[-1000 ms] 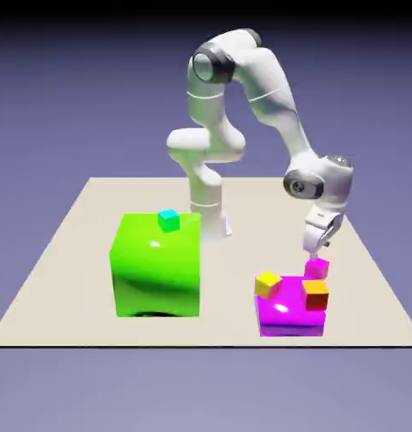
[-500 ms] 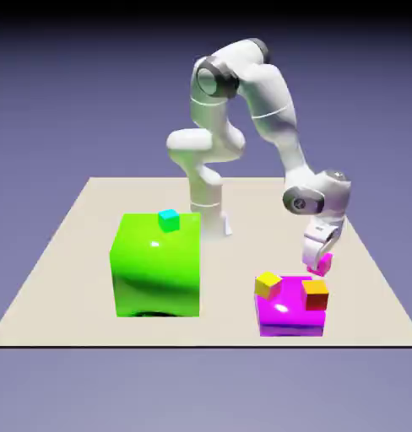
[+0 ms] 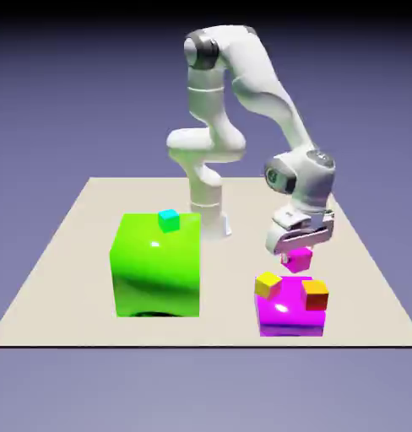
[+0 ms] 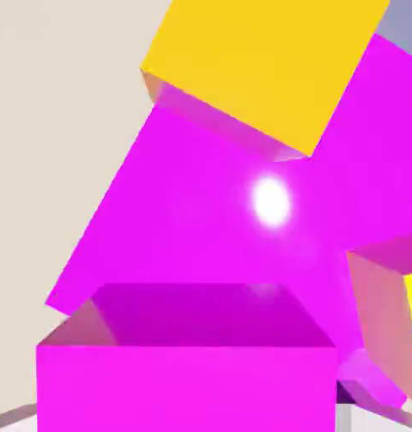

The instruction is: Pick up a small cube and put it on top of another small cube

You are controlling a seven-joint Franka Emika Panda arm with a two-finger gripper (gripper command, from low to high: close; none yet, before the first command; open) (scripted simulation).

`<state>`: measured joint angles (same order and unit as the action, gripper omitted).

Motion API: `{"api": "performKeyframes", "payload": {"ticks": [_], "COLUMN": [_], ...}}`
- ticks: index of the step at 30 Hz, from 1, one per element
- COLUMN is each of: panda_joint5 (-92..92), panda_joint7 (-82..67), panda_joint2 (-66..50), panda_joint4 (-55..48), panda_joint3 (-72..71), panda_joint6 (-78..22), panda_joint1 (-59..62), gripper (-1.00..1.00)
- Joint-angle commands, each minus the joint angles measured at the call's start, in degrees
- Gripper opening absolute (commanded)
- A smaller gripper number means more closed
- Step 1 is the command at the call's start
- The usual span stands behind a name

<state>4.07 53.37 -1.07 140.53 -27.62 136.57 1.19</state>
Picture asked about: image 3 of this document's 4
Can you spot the large green box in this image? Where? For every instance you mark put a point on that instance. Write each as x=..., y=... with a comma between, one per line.
x=155, y=266

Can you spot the small magenta cube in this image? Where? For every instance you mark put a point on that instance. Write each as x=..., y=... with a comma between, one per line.
x=299, y=260

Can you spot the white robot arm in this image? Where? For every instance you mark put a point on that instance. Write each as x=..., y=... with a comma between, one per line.
x=209, y=111

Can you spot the large magenta box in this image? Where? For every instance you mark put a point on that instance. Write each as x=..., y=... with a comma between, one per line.
x=290, y=312

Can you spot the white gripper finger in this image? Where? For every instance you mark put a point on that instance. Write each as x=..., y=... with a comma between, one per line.
x=284, y=259

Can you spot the small cyan cube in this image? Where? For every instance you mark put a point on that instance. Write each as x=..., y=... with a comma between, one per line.
x=169, y=221

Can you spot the small orange cube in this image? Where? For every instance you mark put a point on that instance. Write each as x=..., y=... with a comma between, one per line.
x=315, y=294

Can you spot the small yellow cube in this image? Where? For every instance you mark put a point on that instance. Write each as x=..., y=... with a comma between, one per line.
x=267, y=284

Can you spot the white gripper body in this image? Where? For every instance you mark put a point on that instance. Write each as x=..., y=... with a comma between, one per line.
x=293, y=238

